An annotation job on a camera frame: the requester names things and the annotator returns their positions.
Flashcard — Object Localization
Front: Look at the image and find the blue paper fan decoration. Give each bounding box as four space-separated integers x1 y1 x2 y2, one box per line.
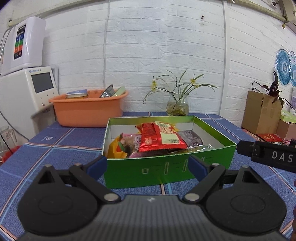
275 49 295 87

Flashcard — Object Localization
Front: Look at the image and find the white screen appliance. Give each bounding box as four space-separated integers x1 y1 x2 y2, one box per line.
1 66 59 140

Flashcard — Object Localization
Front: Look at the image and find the person right hand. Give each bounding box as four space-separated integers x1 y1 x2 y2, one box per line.
290 206 296 241

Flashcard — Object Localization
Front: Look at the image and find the white water purifier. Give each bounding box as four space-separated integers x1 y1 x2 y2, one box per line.
1 16 46 76

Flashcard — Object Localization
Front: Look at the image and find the brown paper bag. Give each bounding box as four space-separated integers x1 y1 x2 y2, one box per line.
241 91 282 135

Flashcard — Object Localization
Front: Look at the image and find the green cardboard box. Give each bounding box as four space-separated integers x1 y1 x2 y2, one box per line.
102 115 236 189

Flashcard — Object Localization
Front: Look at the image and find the glass vase with flowers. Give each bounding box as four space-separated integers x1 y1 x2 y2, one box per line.
142 69 218 116

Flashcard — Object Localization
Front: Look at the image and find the dark purple snack packet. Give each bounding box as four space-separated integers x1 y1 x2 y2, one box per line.
178 130 204 148

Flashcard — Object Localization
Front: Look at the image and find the red snack packet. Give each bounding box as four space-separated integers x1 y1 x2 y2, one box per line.
136 121 187 152

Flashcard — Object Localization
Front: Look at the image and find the pink pumpkin seed packet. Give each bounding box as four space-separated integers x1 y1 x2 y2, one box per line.
120 133 142 158

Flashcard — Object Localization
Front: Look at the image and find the dark purple potted plant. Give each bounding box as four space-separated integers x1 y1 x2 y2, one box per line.
251 71 292 108

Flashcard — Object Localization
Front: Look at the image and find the orange snack packet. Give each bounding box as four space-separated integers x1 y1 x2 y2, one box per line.
107 136 127 159

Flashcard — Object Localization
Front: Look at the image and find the orange plastic basin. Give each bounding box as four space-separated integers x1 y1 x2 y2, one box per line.
49 90 129 128

